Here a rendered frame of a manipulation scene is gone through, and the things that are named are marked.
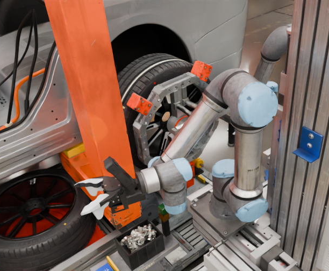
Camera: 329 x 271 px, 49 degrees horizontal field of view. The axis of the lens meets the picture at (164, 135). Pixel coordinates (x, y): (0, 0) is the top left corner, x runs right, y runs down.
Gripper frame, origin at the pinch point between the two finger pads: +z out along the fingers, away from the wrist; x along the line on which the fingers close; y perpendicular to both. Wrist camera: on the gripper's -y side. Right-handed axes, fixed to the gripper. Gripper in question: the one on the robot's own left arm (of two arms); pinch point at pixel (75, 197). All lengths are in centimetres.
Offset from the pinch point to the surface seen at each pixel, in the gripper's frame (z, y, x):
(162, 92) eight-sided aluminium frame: -51, 3, 71
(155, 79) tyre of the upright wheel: -51, -1, 79
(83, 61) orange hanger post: -15, -27, 45
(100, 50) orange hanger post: -23, -29, 47
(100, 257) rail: 0, 85, 64
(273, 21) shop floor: -346, 69, 409
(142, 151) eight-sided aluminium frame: -36, 32, 71
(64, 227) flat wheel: 14, 64, 73
